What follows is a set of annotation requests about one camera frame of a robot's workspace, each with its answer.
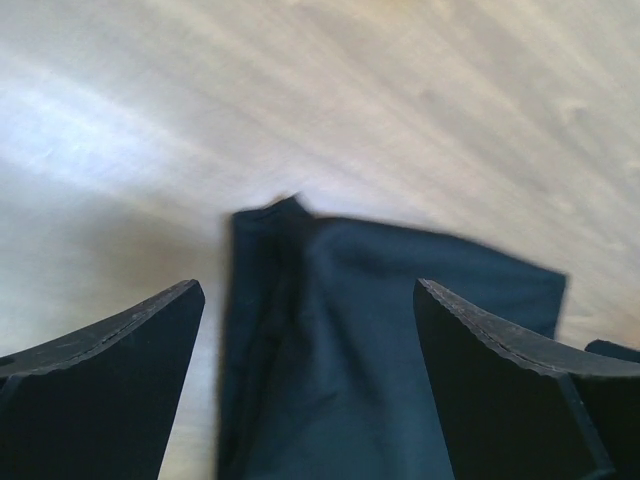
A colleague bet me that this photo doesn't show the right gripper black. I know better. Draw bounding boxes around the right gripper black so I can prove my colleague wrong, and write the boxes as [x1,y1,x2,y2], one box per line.
[585,339,640,363]

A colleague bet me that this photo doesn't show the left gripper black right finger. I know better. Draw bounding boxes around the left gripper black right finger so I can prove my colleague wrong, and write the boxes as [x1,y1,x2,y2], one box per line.
[414,280,639,479]

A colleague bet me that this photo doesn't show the black t shirt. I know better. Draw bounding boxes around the black t shirt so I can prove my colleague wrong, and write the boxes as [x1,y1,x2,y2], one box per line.
[217,197,566,479]

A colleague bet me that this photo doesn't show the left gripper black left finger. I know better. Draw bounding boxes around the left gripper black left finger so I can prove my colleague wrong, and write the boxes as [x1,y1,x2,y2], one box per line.
[1,280,205,479]

